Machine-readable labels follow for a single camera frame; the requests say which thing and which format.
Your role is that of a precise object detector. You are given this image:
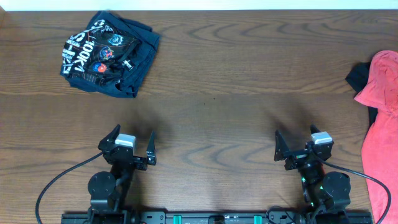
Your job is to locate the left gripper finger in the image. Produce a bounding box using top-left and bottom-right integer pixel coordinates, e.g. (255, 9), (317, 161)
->
(146, 131), (157, 165)
(101, 124), (121, 144)

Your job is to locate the folded black printed t-shirt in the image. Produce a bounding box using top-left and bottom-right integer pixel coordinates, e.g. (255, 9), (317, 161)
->
(60, 11), (160, 98)

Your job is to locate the coral red t-shirt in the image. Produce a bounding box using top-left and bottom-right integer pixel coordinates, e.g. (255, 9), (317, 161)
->
(354, 50), (397, 224)

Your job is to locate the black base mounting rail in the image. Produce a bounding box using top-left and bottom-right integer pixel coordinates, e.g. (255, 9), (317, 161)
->
(61, 210), (373, 224)

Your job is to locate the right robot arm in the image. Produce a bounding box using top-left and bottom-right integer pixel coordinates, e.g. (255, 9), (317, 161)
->
(274, 125), (351, 213)

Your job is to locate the black garment at right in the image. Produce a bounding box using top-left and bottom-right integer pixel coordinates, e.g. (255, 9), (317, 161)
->
(345, 62), (378, 127)

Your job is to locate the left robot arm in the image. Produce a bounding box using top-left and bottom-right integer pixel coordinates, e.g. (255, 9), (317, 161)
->
(88, 125), (157, 212)

